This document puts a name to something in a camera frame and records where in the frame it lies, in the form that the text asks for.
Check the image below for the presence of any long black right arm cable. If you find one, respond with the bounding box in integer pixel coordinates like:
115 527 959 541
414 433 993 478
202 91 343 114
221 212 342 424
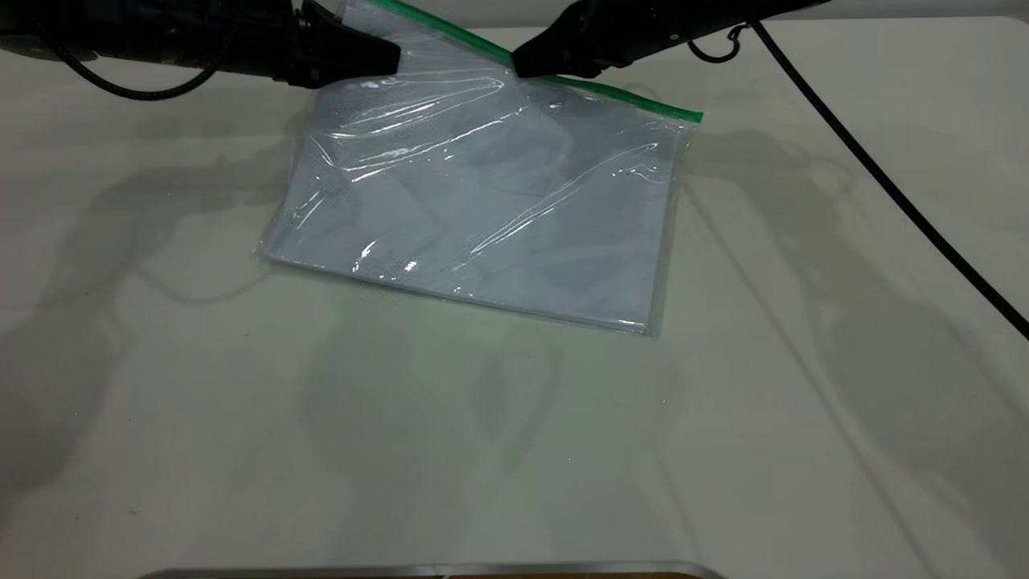
750 20 1029 341

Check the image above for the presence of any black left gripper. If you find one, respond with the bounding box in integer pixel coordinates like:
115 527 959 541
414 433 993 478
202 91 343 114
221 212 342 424
269 0 402 89

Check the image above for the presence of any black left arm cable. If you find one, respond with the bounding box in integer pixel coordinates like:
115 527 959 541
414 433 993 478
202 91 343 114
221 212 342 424
36 24 238 102

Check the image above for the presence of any clear zip bag green zipper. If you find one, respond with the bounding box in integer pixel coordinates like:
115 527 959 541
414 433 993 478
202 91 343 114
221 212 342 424
257 0 704 337

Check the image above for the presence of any white paper stack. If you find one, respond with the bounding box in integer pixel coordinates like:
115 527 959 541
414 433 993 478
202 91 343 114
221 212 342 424
264 76 673 332

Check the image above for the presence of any short black cable loop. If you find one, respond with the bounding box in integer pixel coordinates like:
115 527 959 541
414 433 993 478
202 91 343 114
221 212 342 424
687 23 745 65

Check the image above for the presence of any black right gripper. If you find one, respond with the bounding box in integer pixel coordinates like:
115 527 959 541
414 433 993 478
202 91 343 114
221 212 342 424
511 0 702 80

